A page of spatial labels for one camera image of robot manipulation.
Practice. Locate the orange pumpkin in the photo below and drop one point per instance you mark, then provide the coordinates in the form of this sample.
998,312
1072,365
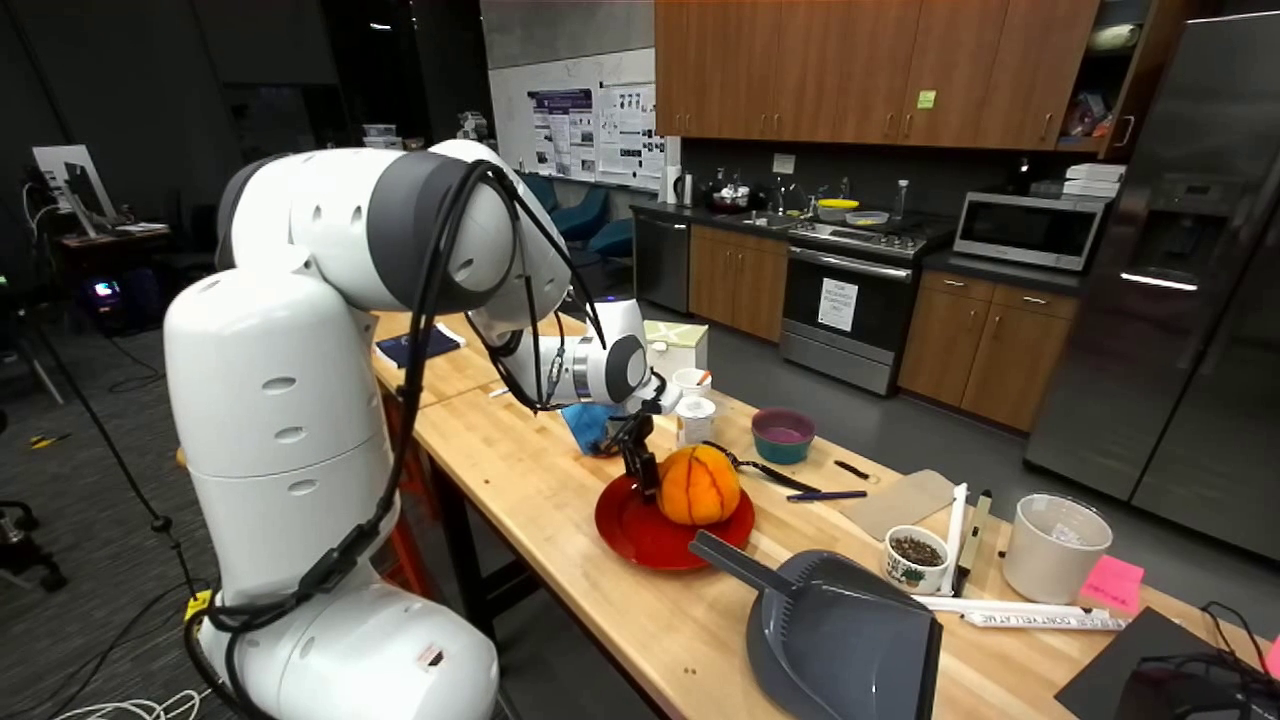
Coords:
701,484

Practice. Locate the clear plastic sheet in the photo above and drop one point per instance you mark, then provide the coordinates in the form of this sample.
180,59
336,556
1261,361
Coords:
901,507

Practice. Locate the long black marker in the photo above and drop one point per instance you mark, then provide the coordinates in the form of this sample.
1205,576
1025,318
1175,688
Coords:
825,493

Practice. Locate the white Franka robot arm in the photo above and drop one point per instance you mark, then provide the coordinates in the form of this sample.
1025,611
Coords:
281,401

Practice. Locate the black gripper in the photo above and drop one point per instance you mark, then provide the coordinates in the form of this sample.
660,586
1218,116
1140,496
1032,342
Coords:
639,429

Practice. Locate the stainless steel refrigerator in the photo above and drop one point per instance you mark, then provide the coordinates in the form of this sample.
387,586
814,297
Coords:
1186,295

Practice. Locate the white printed mug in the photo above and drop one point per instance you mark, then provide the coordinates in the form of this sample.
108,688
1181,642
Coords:
692,425

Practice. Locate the purple teal bowl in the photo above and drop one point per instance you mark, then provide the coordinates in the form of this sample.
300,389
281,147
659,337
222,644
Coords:
782,437

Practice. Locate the blue wrist camera box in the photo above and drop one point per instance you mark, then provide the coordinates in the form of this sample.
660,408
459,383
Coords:
584,425

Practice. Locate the wooden wall cabinets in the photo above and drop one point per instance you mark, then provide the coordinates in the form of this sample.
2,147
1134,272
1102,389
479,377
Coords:
825,66

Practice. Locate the black dishwasher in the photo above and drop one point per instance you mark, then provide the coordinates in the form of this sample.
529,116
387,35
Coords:
660,267

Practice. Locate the black tripod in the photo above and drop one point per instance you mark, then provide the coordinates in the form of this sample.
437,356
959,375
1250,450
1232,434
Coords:
95,425

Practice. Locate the white power strip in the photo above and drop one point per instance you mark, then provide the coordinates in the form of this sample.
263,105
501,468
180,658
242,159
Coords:
1041,617

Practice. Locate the framed white picture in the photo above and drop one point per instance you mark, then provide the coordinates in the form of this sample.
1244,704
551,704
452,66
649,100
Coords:
72,185

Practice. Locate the blue lounge chairs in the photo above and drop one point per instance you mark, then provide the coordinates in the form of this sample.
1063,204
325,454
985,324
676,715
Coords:
601,220

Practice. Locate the grey dustpan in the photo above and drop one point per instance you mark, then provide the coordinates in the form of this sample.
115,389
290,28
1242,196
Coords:
845,644

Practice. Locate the wooden base cabinet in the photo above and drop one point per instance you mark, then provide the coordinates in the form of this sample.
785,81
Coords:
737,282
985,347

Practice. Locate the red plate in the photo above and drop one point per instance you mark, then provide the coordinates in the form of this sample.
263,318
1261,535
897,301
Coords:
655,541

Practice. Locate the short black marker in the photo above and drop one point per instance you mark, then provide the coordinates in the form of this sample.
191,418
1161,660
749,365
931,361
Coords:
852,468

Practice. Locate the black tablet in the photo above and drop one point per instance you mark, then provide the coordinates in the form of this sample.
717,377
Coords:
416,347

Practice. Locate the silver microwave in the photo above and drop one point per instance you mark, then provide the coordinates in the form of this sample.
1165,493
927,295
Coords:
1022,228

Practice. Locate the folded white towels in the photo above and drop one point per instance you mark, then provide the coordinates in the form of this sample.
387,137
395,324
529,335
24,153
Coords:
1094,183

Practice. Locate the pink sticky note pad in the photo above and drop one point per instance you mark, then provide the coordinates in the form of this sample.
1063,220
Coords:
1113,586

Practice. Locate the metal kettle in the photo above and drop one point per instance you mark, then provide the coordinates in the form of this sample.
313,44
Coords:
731,194

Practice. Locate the yellow bowl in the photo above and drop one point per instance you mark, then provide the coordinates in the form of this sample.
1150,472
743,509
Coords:
839,204

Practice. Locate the large white cup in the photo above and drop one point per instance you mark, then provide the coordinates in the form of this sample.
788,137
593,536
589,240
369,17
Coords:
1053,552

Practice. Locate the white wall poster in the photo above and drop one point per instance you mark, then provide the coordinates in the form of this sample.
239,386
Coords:
584,127

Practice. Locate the small white bean bowl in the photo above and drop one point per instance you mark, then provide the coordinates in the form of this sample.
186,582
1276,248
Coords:
918,556

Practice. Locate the stainless steel oven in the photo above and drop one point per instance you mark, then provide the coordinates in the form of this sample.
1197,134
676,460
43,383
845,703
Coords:
845,312

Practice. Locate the open cabinet shelf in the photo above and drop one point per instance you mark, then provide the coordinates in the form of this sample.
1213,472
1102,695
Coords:
1113,81

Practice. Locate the green sticky note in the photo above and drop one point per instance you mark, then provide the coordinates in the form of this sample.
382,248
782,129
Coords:
927,100

